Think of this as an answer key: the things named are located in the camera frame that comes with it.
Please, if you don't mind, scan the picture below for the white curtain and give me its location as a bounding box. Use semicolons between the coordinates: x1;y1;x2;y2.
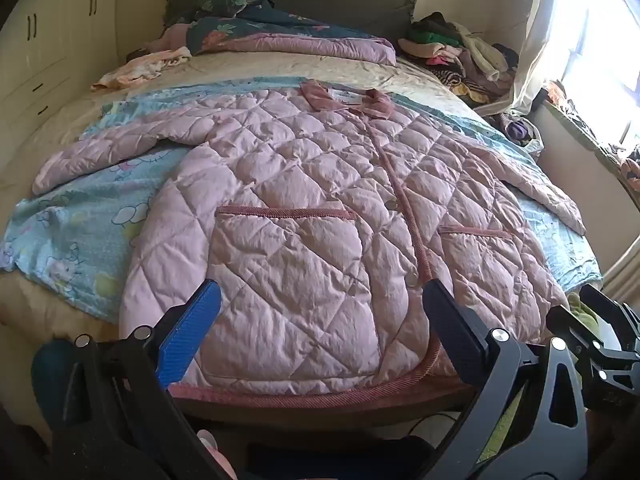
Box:
472;0;566;116

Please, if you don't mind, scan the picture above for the bag with purple clothes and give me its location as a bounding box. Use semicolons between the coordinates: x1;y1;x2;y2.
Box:
492;112;545;156

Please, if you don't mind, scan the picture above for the cream wardrobe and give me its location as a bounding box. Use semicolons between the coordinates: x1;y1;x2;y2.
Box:
0;0;121;161

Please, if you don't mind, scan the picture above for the teal round object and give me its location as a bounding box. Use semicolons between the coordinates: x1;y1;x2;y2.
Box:
31;340;76;411

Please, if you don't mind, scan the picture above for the window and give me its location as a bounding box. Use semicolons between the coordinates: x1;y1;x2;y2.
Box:
550;0;640;146

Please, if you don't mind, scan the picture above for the pink quilted jacket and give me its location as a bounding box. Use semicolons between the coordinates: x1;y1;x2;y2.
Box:
32;80;587;403

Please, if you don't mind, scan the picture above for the pile of mixed clothes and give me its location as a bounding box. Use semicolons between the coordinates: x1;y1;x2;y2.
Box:
398;11;521;111

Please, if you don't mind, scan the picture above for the cluttered windowsill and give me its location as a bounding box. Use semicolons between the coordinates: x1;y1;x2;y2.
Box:
542;80;640;196

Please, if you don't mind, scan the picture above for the pink slipper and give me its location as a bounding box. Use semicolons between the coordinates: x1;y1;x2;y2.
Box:
197;430;237;480

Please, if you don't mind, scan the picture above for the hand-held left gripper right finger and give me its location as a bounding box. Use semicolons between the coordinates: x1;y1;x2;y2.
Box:
415;278;591;480

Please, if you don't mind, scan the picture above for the bed with beige sheet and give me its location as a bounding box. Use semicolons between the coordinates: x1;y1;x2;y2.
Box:
0;50;606;441

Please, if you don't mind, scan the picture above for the dark floral quilt pink lining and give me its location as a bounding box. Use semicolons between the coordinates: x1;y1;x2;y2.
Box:
160;0;398;66

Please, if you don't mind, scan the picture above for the pale pink crumpled garment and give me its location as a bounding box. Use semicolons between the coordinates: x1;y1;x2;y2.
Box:
90;46;193;92

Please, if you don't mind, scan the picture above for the green fuzzy cloth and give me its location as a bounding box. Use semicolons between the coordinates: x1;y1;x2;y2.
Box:
567;291;601;336

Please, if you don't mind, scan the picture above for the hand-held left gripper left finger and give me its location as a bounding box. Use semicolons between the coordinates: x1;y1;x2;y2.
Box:
55;279;236;480

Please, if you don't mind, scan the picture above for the blue cartoon print blanket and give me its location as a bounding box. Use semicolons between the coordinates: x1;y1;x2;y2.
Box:
0;76;603;323

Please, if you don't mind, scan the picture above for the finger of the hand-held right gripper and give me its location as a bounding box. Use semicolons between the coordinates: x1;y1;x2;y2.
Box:
580;284;640;346
546;305;626;368

